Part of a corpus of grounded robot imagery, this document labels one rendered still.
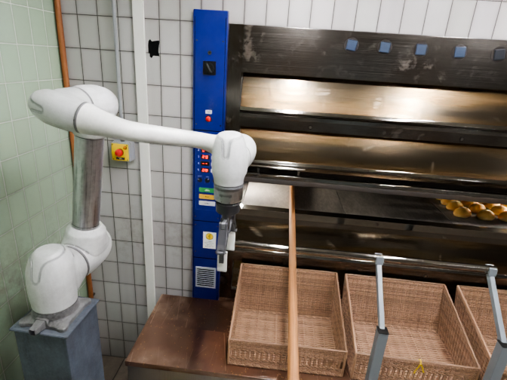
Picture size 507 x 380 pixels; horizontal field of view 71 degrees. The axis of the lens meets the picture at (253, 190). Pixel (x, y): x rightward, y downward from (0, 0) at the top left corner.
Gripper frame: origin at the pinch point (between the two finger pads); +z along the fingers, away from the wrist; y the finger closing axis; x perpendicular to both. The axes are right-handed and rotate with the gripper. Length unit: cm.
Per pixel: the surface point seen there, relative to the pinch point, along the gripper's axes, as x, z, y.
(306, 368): 34, 73, -30
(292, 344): 23.6, 13.3, 20.4
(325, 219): 39, 17, -79
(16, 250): -99, 23, -22
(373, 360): 60, 53, -20
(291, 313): 23.0, 13.2, 7.3
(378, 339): 60, 42, -20
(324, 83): 30, -53, -81
